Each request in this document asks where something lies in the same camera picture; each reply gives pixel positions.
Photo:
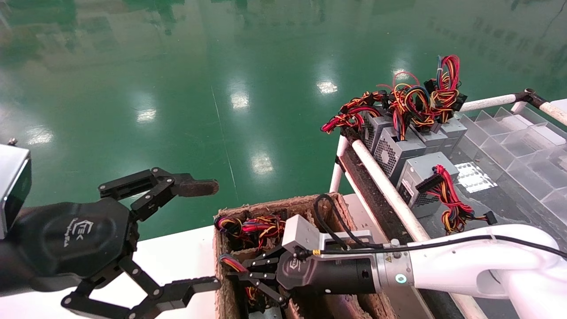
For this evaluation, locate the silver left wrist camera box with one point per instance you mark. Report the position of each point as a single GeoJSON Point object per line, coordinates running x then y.
{"type": "Point", "coordinates": [11, 186]}

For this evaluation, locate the clear acrylic divider tray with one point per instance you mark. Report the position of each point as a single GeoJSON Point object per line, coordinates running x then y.
{"type": "Point", "coordinates": [509, 141]}

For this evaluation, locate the brown cardboard box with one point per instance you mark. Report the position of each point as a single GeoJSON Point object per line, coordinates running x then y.
{"type": "Point", "coordinates": [354, 212]}

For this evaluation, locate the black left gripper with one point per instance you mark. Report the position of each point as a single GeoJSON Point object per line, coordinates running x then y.
{"type": "Point", "coordinates": [71, 239]}

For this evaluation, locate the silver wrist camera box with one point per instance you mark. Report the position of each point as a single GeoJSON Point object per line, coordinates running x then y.
{"type": "Point", "coordinates": [301, 232]}
{"type": "Point", "coordinates": [11, 186]}

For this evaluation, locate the black pipe joint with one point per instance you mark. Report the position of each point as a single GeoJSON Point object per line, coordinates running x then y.
{"type": "Point", "coordinates": [529, 95]}

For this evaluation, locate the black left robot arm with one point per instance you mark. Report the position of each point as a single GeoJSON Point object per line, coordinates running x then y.
{"type": "Point", "coordinates": [9, 270]}

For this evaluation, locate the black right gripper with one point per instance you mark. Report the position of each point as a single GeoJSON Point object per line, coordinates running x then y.
{"type": "Point", "coordinates": [328, 274]}

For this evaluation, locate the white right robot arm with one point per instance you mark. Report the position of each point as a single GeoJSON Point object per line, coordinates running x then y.
{"type": "Point", "coordinates": [465, 266]}

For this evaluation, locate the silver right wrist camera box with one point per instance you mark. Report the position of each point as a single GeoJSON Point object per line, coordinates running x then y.
{"type": "Point", "coordinates": [301, 232]}

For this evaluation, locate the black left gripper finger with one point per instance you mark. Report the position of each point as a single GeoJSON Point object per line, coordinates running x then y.
{"type": "Point", "coordinates": [197, 187]}

